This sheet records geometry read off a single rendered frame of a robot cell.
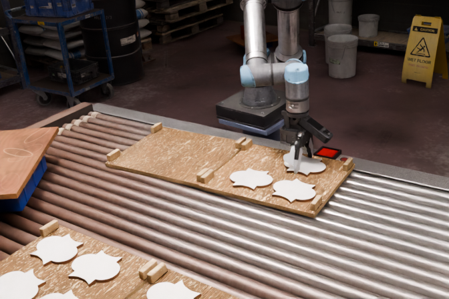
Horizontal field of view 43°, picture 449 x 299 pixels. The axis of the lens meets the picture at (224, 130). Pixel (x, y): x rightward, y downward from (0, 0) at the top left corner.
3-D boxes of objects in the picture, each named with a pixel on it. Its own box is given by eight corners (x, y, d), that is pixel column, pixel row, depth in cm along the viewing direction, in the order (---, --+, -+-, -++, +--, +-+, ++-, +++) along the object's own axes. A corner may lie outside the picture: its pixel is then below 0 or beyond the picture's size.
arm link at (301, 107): (313, 95, 185) (302, 104, 178) (313, 108, 187) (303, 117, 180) (291, 93, 189) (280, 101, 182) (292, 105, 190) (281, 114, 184)
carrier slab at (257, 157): (250, 147, 214) (250, 143, 213) (355, 167, 193) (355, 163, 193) (198, 189, 187) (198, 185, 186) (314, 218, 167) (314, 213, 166)
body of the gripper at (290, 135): (289, 137, 196) (288, 104, 191) (313, 141, 191) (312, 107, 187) (280, 145, 190) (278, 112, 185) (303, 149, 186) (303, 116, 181)
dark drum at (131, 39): (120, 65, 642) (108, -14, 606) (156, 73, 605) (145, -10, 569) (77, 81, 601) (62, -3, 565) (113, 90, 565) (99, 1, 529)
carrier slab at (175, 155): (161, 129, 235) (160, 126, 234) (248, 145, 215) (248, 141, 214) (105, 166, 207) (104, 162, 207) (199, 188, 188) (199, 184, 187)
